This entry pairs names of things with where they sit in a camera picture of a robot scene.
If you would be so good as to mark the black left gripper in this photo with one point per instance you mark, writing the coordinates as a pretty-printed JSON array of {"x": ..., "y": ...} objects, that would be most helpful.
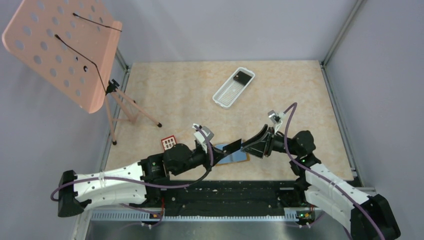
[{"x": 205, "y": 155}]

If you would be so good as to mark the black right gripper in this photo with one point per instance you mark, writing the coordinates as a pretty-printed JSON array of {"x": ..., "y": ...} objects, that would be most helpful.
[{"x": 267, "y": 142}]

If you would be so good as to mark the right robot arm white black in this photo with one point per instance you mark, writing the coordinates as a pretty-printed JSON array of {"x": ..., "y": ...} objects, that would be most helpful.
[{"x": 364, "y": 216}]

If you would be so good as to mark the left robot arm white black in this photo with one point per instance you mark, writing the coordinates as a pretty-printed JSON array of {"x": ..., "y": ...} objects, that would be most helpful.
[{"x": 138, "y": 184}]

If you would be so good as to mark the red white grid card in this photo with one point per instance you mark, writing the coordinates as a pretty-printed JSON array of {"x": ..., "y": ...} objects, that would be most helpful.
[{"x": 168, "y": 142}]

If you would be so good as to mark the black card stack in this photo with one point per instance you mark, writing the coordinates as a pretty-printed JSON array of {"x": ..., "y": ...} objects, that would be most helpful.
[{"x": 242, "y": 78}]

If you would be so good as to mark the white perforated plastic tray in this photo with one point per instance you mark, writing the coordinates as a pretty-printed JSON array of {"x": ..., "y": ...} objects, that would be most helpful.
[{"x": 230, "y": 90}]

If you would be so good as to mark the pink perforated music stand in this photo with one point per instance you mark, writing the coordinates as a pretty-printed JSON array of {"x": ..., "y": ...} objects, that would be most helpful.
[{"x": 72, "y": 45}]

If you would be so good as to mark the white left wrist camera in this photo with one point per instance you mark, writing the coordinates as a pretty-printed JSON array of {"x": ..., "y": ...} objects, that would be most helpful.
[{"x": 203, "y": 135}]

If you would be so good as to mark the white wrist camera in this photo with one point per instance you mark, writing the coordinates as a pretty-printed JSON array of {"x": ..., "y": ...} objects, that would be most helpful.
[
  {"x": 203, "y": 135},
  {"x": 277, "y": 119}
]

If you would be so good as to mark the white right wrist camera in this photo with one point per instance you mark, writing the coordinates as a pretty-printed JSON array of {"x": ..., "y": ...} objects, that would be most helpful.
[{"x": 277, "y": 119}]

